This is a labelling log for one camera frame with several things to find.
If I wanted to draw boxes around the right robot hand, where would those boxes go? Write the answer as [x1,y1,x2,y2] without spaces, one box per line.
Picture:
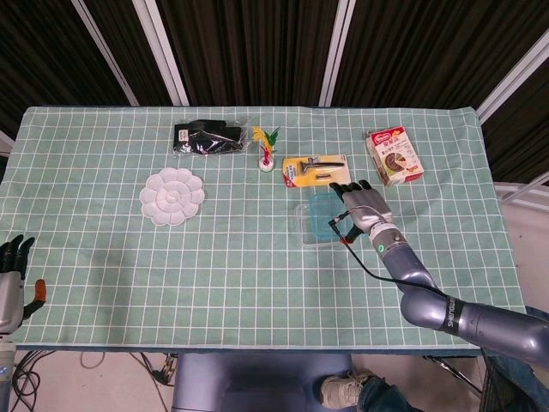
[329,179,395,244]

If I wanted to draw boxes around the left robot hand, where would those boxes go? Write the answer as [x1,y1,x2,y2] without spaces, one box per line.
[0,234,47,336]

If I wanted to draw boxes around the blue plastic lid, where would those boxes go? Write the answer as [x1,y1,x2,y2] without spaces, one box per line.
[308,191,353,242]

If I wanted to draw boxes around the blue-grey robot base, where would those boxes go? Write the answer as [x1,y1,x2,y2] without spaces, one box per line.
[171,352,355,412]

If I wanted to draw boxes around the red and white food box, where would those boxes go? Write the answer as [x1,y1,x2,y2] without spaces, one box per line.
[365,125,425,187]

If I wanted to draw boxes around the clear plastic container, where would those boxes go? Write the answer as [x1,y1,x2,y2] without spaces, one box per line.
[293,200,353,249]

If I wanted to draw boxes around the razor in yellow blister pack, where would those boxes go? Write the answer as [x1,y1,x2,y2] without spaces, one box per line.
[281,154,353,190]

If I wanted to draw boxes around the colourful feather shuttlecock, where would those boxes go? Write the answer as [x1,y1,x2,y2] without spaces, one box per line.
[251,124,283,173]

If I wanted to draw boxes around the green checked tablecloth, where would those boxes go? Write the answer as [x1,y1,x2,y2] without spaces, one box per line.
[0,106,537,351]

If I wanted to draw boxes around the white metal rack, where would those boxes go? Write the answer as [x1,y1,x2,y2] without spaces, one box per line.
[492,171,549,211]

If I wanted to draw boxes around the white pillar with grey edge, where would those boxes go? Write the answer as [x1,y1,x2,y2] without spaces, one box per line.
[319,0,357,107]

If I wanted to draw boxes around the black gloves in plastic bag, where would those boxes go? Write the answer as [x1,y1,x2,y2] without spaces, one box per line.
[172,118,250,158]

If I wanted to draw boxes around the dark blue under cloth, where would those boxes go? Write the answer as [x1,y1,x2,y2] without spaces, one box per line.
[19,342,481,358]

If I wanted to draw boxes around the beige sneaker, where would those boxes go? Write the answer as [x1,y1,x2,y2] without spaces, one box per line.
[320,371,378,409]

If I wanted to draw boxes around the white flower paint palette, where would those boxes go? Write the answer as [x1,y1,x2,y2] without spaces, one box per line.
[138,167,206,227]

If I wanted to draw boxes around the dark pleated curtain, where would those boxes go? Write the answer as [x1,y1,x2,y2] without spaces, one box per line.
[0,0,549,185]

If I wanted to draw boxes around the wide white double pillar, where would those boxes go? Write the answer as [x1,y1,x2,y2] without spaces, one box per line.
[132,0,190,107]

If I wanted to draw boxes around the thin white pillar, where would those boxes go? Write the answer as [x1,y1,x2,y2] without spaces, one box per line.
[70,0,141,107]

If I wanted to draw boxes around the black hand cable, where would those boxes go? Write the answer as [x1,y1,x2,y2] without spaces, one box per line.
[328,209,449,298]

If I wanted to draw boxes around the black floor cables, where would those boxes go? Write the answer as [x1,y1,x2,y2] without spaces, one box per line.
[11,349,59,412]

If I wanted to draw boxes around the floor cable with plug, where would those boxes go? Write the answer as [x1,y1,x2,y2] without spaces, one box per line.
[80,351,179,387]

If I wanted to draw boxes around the white slanted frame post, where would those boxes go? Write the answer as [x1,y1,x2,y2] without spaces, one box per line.
[475,29,549,124]

